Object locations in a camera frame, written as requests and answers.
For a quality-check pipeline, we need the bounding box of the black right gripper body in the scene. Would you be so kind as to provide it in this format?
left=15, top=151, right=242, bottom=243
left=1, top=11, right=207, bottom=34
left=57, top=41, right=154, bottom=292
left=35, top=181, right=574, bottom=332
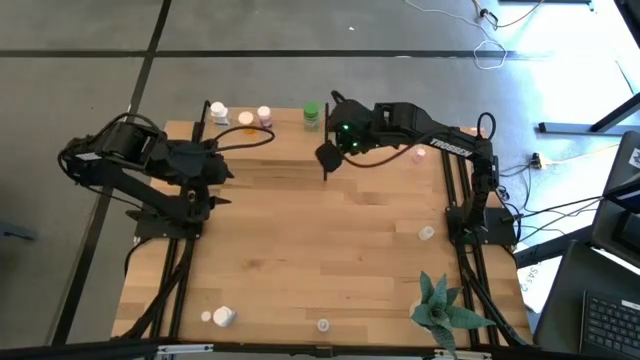
left=315, top=92, right=376, bottom=174

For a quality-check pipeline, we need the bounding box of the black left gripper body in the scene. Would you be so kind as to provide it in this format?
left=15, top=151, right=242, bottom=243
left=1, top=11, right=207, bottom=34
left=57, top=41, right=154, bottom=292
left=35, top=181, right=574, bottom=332
left=187, top=149, right=235, bottom=187

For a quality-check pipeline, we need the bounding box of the green cap bottle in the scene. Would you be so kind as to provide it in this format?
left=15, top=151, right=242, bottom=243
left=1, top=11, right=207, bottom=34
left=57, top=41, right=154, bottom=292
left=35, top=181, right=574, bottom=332
left=302, top=101, right=321, bottom=133

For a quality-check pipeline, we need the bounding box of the white bottle teal striped label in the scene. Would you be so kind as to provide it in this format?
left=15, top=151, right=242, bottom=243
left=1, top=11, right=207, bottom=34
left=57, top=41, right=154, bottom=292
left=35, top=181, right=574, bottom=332
left=209, top=101, right=231, bottom=126

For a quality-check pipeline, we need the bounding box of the orange bottle white cap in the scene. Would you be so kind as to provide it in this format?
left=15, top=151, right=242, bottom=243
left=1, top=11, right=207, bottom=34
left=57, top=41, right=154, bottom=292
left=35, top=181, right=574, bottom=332
left=237, top=110, right=256, bottom=135

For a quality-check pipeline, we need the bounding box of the white bottle blue label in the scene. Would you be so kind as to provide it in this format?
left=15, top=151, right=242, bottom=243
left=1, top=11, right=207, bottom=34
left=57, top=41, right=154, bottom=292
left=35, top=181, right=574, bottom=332
left=212, top=305, right=237, bottom=329

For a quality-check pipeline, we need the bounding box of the black shelf end bar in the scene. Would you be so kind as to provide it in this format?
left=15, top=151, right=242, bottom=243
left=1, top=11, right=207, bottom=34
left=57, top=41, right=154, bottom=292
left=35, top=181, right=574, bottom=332
left=198, top=99, right=212, bottom=144
left=323, top=102, right=331, bottom=183

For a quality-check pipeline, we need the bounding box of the black crossbar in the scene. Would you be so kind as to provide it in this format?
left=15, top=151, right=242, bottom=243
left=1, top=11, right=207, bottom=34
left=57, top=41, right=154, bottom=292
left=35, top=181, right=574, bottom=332
left=0, top=338, right=640, bottom=360

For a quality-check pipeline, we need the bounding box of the black floor plug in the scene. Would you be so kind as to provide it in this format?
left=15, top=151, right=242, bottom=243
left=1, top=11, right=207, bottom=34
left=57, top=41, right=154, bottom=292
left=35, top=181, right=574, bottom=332
left=472, top=0, right=501, bottom=29

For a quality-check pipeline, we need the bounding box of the green artificial succulent plant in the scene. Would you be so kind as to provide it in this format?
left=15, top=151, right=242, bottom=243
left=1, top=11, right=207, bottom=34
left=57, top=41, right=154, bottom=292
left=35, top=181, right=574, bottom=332
left=409, top=271, right=497, bottom=359

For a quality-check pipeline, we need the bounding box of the grey desk foot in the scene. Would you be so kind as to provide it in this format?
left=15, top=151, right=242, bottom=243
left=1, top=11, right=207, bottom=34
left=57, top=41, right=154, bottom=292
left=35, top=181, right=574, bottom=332
left=537, top=121, right=640, bottom=136

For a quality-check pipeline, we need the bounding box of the white paper sheet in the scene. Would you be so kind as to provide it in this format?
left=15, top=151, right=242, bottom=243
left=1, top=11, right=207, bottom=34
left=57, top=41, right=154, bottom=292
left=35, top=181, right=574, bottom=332
left=517, top=259, right=561, bottom=314

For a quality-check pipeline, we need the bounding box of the black side desk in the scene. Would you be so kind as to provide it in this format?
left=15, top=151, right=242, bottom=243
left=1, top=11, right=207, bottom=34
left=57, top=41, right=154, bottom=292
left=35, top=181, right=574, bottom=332
left=514, top=224, right=640, bottom=360

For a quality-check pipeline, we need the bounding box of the dark open monitor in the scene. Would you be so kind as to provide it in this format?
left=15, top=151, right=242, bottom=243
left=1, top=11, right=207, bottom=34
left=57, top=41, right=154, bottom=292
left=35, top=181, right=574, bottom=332
left=591, top=130, right=640, bottom=277

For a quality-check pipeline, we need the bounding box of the dark laptop keyboard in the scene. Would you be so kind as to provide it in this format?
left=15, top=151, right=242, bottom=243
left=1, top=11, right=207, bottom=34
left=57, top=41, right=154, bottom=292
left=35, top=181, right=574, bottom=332
left=578, top=288, right=640, bottom=360

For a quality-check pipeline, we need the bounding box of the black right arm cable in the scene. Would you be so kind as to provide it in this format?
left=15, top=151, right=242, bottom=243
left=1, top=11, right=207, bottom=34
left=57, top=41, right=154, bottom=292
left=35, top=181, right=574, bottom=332
left=343, top=143, right=419, bottom=169

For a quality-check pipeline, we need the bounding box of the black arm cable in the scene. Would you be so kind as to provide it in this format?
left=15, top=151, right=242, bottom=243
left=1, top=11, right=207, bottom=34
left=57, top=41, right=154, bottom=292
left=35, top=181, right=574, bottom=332
left=92, top=112, right=276, bottom=154
left=343, top=143, right=419, bottom=169

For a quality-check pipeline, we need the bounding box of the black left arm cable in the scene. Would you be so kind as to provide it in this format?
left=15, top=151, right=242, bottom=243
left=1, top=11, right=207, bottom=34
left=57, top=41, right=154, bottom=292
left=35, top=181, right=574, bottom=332
left=92, top=112, right=276, bottom=154

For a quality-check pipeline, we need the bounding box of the silver metal bracket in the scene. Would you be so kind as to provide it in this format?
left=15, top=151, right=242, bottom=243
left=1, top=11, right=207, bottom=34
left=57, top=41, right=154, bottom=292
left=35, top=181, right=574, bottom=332
left=155, top=343, right=215, bottom=358
left=433, top=348, right=492, bottom=360

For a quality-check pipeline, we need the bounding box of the white floor cable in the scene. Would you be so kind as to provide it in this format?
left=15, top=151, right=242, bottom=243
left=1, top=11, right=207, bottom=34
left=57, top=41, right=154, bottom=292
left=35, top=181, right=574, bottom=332
left=402, top=0, right=509, bottom=71

